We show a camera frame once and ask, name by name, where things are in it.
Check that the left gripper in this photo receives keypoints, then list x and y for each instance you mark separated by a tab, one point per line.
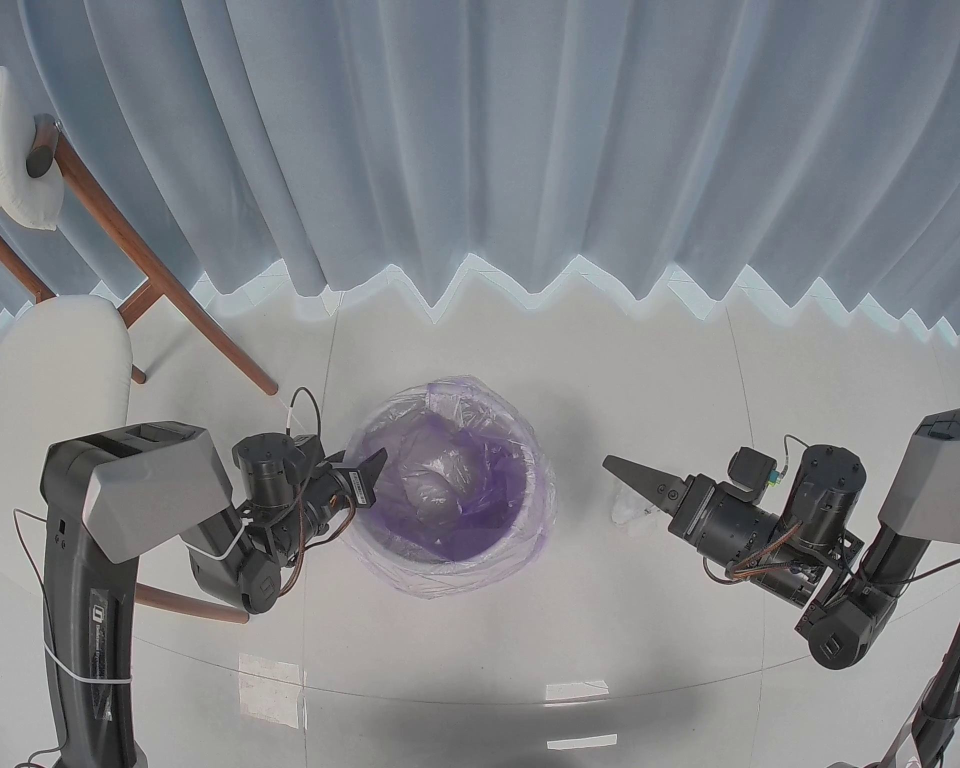
352	484

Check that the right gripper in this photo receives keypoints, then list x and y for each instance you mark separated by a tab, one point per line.
735	525

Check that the white plastic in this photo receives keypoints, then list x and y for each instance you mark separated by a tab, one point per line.
626	511

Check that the purple plastic bag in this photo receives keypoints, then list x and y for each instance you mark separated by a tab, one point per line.
517	540

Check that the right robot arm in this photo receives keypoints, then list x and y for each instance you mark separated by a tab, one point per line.
825	487

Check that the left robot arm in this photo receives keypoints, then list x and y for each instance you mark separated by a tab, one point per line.
150	487

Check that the crumpled clear plastic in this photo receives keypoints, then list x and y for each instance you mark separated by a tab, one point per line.
435	487

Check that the white trash bin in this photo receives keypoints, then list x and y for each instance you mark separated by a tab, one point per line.
480	547

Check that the wooden chair white cushions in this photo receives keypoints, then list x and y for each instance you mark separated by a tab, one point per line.
60	352

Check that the pale blue curtain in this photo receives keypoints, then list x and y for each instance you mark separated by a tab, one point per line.
525	150

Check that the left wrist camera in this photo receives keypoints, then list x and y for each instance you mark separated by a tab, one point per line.
311	452

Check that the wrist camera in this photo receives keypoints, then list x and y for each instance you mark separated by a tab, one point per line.
311	452
750	469

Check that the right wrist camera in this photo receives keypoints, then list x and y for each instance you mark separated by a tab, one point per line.
750	469

